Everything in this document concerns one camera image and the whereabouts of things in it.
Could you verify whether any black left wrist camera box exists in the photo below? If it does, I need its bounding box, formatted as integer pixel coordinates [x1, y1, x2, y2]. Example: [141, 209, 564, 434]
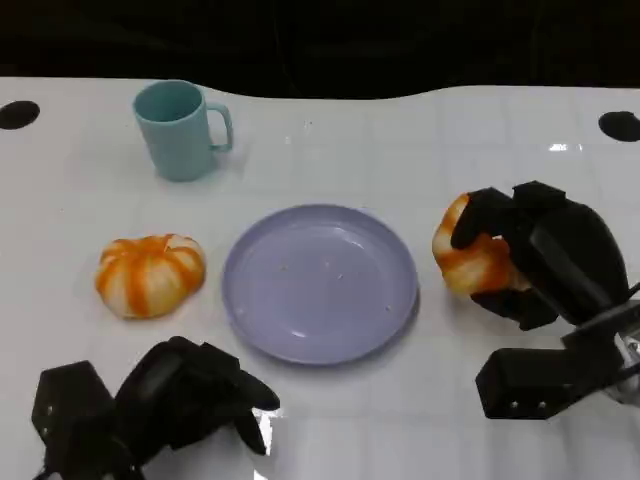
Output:
[30, 360, 119, 454]

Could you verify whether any lilac plate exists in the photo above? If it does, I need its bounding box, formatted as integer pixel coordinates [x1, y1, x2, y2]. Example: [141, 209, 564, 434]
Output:
[221, 202, 420, 366]

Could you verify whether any black table grommet hole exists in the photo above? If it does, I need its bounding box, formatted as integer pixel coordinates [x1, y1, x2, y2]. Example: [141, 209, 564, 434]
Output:
[0, 100, 42, 131]
[597, 110, 640, 144]

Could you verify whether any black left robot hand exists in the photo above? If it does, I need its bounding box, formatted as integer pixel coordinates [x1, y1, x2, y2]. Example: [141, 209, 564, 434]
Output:
[114, 335, 282, 457]

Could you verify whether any pale green mug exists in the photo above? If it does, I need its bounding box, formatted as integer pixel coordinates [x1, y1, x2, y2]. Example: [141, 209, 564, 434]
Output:
[131, 79, 235, 183]

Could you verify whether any orange and white bread roll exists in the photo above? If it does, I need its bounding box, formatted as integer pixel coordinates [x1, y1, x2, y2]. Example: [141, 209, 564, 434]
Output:
[431, 192, 533, 297]
[95, 232, 208, 321]

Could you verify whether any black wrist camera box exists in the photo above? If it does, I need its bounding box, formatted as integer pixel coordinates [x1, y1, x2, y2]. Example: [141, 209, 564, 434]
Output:
[474, 346, 597, 422]
[30, 360, 119, 454]

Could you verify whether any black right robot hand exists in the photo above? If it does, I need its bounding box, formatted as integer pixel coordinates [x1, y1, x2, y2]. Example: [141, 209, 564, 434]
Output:
[449, 179, 631, 332]

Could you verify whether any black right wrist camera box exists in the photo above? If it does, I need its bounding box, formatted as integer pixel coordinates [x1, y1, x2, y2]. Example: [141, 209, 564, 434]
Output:
[474, 346, 597, 422]

